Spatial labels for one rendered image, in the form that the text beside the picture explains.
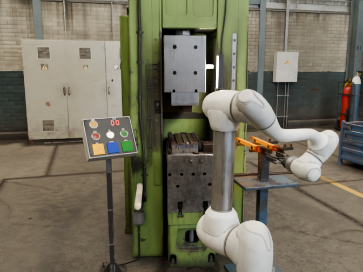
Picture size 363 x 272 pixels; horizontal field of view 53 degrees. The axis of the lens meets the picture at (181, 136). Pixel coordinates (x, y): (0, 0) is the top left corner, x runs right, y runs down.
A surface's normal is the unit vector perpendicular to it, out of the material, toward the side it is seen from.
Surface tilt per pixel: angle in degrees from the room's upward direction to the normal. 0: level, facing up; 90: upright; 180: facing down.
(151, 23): 90
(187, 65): 90
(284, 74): 90
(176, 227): 90
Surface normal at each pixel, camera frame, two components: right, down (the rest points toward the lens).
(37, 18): 0.26, 0.18
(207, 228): -0.80, 0.02
